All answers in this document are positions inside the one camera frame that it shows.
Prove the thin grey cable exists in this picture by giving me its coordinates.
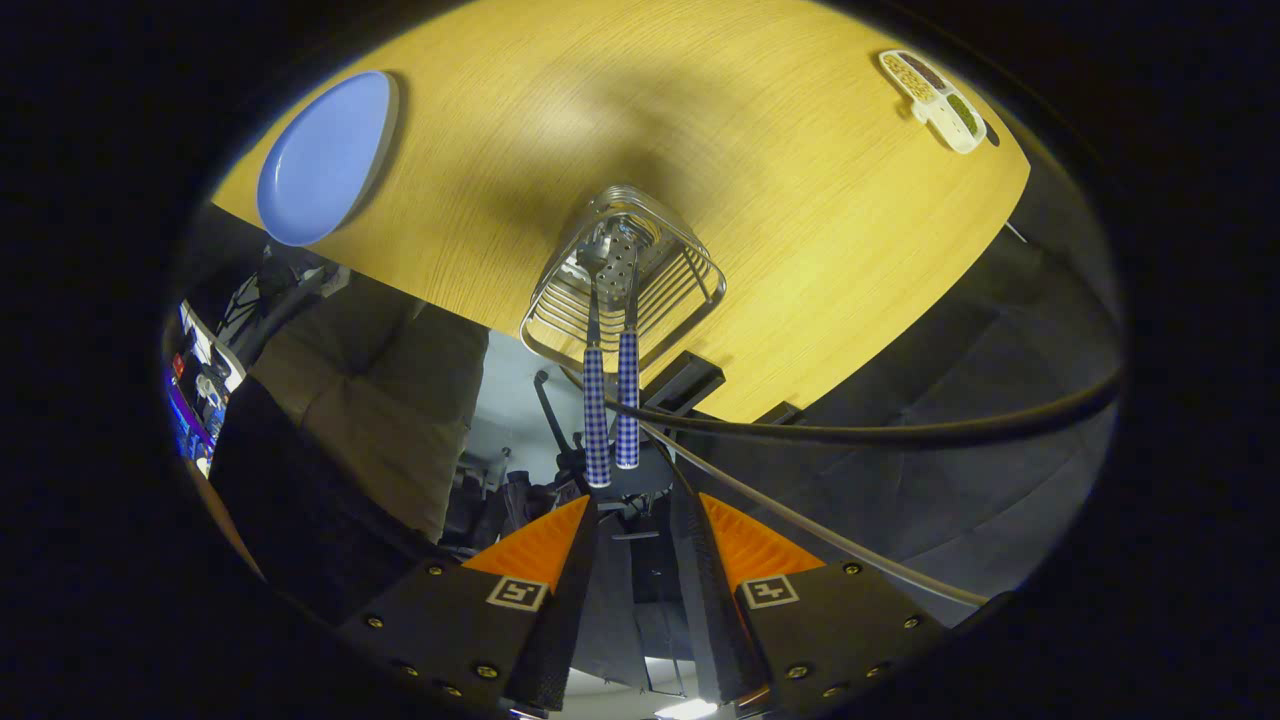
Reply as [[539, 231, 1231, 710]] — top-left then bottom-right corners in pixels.
[[640, 420, 991, 609]]

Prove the white divided snack tray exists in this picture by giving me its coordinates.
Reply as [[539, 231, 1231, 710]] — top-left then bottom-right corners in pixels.
[[878, 49, 988, 155]]

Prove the metal wire basket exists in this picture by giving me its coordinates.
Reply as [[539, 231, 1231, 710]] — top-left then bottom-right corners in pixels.
[[519, 185, 728, 373]]

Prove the fork with checked handle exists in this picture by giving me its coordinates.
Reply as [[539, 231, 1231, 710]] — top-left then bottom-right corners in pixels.
[[615, 235, 641, 471]]

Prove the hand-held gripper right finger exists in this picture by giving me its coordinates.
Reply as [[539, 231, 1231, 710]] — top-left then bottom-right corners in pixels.
[[670, 493, 946, 713]]

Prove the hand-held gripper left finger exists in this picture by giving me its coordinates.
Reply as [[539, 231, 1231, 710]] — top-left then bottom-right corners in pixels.
[[335, 495, 601, 713]]

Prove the spoon with checked handle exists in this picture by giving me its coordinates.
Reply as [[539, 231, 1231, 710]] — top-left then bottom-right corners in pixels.
[[575, 230, 612, 489]]

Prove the blue round plate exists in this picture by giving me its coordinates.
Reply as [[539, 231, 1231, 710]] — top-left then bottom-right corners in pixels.
[[256, 70, 399, 248]]

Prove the laptop with lit screen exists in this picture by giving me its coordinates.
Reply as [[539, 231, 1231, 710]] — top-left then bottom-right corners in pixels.
[[165, 300, 246, 476]]

